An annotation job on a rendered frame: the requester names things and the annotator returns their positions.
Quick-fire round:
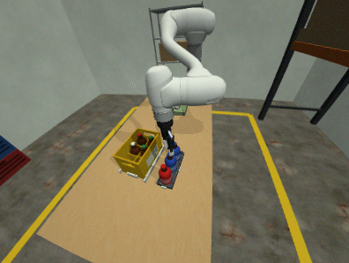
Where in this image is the brown bottle with red cap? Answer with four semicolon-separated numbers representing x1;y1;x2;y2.
137;133;147;146

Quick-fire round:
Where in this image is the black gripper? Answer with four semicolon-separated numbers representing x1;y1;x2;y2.
157;119;175;156

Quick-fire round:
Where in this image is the brown bottle with green cap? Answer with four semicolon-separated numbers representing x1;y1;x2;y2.
141;145;148;156
147;136;154;147

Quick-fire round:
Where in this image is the brown bottle with white cap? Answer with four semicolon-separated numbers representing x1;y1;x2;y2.
130;142;141;156

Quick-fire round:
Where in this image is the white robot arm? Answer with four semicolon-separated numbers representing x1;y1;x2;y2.
145;8;226;123

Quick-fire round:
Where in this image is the blue bottle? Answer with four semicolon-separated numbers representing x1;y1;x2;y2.
165;153;177;173
174;142;181;162

